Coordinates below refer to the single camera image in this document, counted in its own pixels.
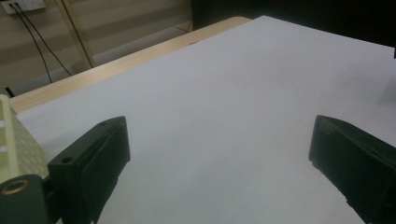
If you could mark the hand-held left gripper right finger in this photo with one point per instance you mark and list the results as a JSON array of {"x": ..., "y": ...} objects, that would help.
[{"x": 358, "y": 161}]

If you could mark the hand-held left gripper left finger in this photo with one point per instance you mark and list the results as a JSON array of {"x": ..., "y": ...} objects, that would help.
[{"x": 90, "y": 168}]

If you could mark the pale green plastic basket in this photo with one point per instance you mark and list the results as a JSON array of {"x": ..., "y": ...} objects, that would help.
[{"x": 21, "y": 149}]

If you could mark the wooden table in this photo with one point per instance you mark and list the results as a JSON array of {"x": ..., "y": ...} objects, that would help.
[{"x": 124, "y": 63}]

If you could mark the white table mat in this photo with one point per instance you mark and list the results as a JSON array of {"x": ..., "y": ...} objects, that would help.
[{"x": 218, "y": 109}]

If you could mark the white wall socket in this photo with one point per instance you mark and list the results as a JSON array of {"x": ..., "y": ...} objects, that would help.
[{"x": 28, "y": 4}]

